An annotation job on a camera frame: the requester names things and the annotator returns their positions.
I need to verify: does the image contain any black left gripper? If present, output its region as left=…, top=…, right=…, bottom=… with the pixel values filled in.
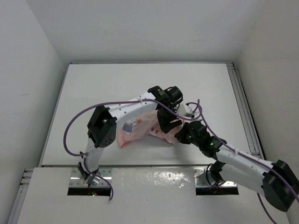
left=156, top=104, right=181, bottom=133

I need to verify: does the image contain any pink bunny print pillowcase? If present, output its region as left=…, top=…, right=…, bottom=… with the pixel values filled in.
left=117, top=111, right=184, bottom=148

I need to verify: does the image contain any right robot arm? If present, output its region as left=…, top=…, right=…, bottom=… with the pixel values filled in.
left=175, top=121, right=299, bottom=212

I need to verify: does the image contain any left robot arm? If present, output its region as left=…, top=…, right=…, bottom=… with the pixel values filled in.
left=78, top=86, right=183, bottom=184

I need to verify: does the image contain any white front cover panel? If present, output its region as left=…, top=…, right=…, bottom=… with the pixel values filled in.
left=17, top=166, right=292, bottom=224

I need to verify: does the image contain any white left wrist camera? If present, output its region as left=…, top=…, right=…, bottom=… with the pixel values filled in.
left=183, top=104, right=199, bottom=119

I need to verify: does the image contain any aluminium frame rail right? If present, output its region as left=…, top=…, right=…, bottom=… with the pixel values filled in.
left=226, top=63, right=265, bottom=159

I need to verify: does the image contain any aluminium frame rail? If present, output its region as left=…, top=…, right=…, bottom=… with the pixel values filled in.
left=226, top=63, right=265, bottom=159
left=7, top=168, right=34, bottom=224

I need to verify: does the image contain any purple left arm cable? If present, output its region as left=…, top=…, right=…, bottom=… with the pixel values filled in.
left=63, top=99, right=204, bottom=201

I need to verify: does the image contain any aluminium frame rail left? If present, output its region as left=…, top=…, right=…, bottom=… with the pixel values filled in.
left=7, top=168, right=34, bottom=224

